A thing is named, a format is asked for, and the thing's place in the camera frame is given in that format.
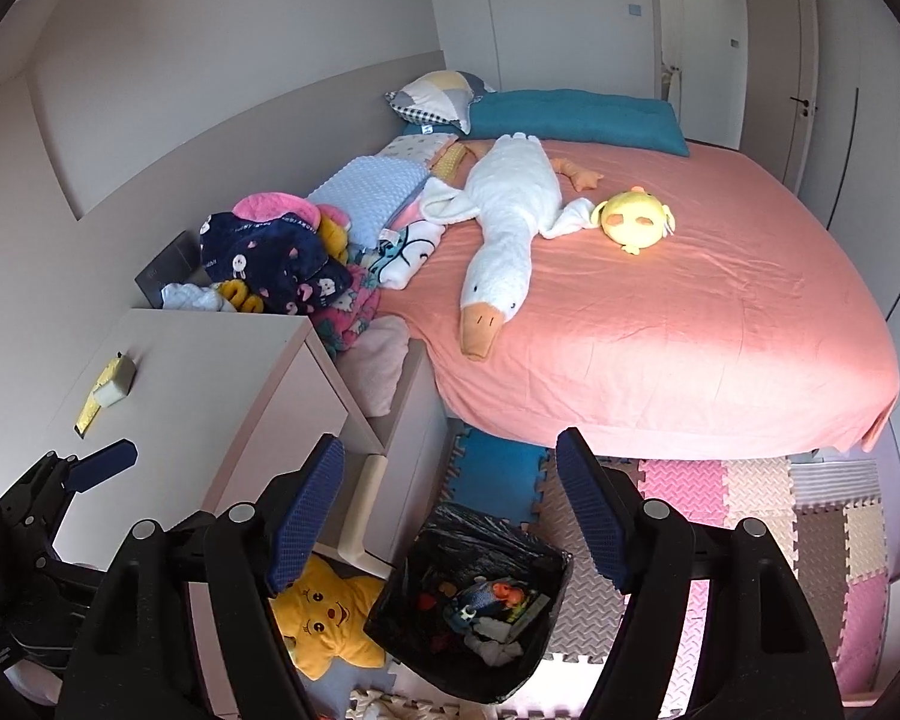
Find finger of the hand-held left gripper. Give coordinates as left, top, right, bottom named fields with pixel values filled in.
left=0, top=437, right=139, bottom=533

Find beige nightstand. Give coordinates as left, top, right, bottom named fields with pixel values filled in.
left=49, top=307, right=451, bottom=720

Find light blue dotted blanket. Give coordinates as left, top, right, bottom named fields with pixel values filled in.
left=305, top=155, right=431, bottom=250

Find pale blue white cloth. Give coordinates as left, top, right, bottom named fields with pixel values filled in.
left=161, top=281, right=238, bottom=314

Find yellow star plush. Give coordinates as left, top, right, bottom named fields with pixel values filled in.
left=270, top=553, right=388, bottom=681

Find yellow flat toy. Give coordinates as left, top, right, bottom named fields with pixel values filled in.
left=73, top=351, right=134, bottom=441

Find colourful foam floor mats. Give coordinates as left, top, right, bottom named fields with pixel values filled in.
left=300, top=420, right=895, bottom=720

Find white wardrobe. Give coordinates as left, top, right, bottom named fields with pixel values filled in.
left=420, top=0, right=751, bottom=152

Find pink fleece blanket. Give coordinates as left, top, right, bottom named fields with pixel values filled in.
left=232, top=191, right=325, bottom=232

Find bed with pink sheet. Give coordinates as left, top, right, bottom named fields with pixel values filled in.
left=330, top=131, right=900, bottom=460

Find navy printed blanket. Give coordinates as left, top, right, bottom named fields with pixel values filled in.
left=199, top=210, right=355, bottom=317

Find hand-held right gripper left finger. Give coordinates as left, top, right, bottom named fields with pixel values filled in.
left=56, top=435, right=346, bottom=720

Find white cartoon printed cloth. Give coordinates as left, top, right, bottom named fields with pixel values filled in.
left=367, top=216, right=448, bottom=292

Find grey foam block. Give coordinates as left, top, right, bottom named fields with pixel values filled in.
left=94, top=371, right=137, bottom=410

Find teal cushion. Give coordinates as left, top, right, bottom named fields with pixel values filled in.
left=465, top=88, right=692, bottom=158

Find black wall socket panel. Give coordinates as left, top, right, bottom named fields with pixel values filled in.
left=135, top=229, right=205, bottom=308

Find bin with black bag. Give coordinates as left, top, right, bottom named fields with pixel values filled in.
left=364, top=502, right=575, bottom=706

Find white goose plush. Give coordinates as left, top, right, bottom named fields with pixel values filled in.
left=418, top=133, right=605, bottom=362

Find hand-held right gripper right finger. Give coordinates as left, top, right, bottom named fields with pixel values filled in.
left=555, top=427, right=845, bottom=720

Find yellow chick plush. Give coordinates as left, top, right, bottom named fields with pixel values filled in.
left=596, top=187, right=678, bottom=256

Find white door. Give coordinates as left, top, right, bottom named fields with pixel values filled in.
left=745, top=0, right=823, bottom=197

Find white yellow patterned quilt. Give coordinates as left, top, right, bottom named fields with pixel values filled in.
left=379, top=133, right=471, bottom=175

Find patchwork pillow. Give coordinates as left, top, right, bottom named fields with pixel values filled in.
left=385, top=71, right=497, bottom=134

